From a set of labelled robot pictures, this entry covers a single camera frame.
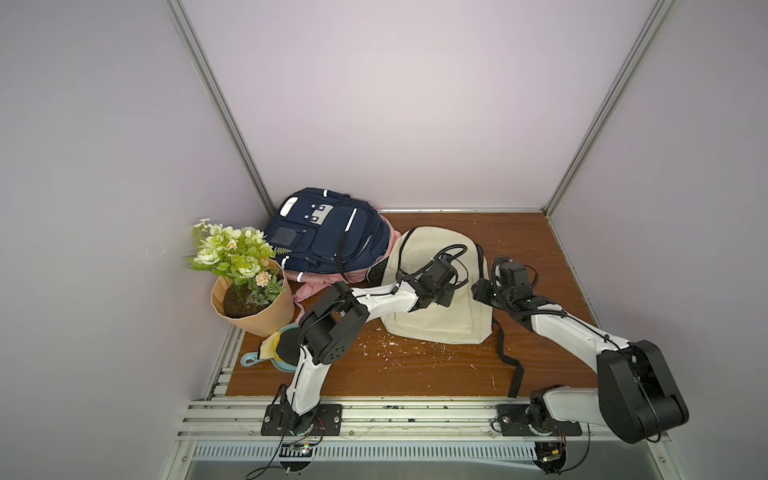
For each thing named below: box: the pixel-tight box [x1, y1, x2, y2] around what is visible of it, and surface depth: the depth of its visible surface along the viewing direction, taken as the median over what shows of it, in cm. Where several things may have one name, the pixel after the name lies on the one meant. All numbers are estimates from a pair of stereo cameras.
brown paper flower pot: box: [211, 260, 296, 338], surface depth 81 cm
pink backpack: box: [284, 207, 401, 322], surface depth 99 cm
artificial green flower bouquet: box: [186, 219, 292, 306], surface depth 76 cm
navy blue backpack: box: [265, 187, 391, 281], surface depth 105 cm
